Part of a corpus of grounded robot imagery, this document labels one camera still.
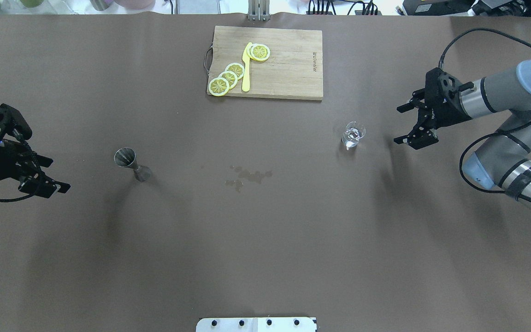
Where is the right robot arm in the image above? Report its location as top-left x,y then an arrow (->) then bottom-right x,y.
394,59 -> 531,205

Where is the clear glass beaker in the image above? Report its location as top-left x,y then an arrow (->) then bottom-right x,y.
341,121 -> 366,151

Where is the aluminium frame post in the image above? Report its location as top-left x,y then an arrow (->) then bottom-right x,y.
247,0 -> 271,22

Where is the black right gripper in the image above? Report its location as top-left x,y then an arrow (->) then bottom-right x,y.
394,68 -> 474,150

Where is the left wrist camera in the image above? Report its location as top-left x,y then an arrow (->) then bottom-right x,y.
0,104 -> 32,142

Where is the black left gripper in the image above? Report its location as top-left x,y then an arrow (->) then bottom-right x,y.
0,139 -> 71,198

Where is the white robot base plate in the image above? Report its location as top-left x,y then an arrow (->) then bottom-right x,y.
195,317 -> 318,332

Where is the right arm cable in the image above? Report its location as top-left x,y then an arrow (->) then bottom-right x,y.
438,28 -> 531,70

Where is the lemon slice front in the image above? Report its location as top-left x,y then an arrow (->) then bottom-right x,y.
207,77 -> 230,97

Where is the yellow plastic knife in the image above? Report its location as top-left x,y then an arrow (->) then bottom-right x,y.
242,42 -> 253,92

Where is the steel jigger measuring cup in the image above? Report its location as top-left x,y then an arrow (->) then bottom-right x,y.
113,147 -> 152,182

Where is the lemon slice top pair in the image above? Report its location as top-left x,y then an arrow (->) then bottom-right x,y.
245,43 -> 271,62

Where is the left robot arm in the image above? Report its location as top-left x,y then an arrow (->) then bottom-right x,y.
0,132 -> 71,202

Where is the wooden cutting board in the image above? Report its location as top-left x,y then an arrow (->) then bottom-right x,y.
208,25 -> 323,101

